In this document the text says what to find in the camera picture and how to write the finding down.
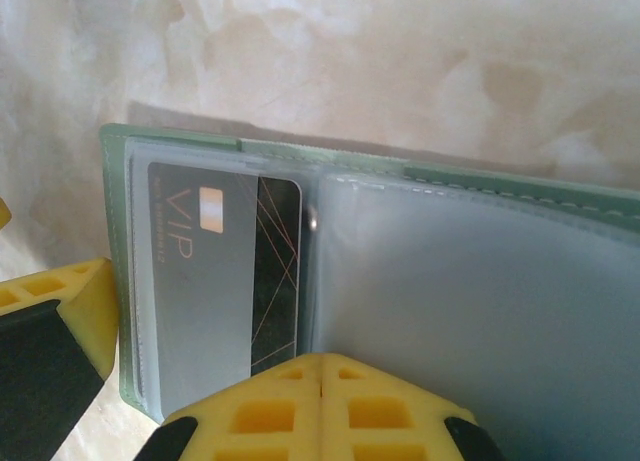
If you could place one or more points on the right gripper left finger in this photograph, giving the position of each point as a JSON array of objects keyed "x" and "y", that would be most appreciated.
[{"x": 265, "y": 416}]

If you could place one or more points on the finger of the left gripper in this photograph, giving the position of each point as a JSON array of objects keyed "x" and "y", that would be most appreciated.
[
  {"x": 45, "y": 361},
  {"x": 4, "y": 213}
]

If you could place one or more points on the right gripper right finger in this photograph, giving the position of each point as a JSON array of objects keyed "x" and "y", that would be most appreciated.
[{"x": 385, "y": 416}]

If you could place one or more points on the green card holder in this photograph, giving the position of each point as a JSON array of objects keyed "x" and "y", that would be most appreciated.
[{"x": 450, "y": 306}]

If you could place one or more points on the black VIP credit card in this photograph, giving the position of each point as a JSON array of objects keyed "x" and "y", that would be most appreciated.
[{"x": 280, "y": 281}]

